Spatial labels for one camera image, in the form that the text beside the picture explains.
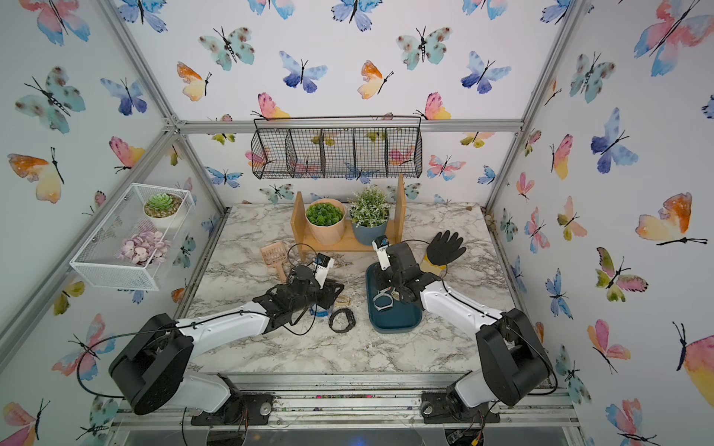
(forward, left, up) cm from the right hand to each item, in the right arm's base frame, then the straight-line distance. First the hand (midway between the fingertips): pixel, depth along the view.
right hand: (377, 265), depth 87 cm
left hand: (-5, +11, -2) cm, 12 cm away
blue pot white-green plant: (+13, +3, +9) cm, 16 cm away
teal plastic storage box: (-12, -8, -12) cm, 18 cm away
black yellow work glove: (+16, -24, -13) cm, 32 cm away
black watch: (-13, +7, -11) cm, 19 cm away
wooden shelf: (+13, +27, -6) cm, 30 cm away
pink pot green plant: (+14, +17, +6) cm, 23 cm away
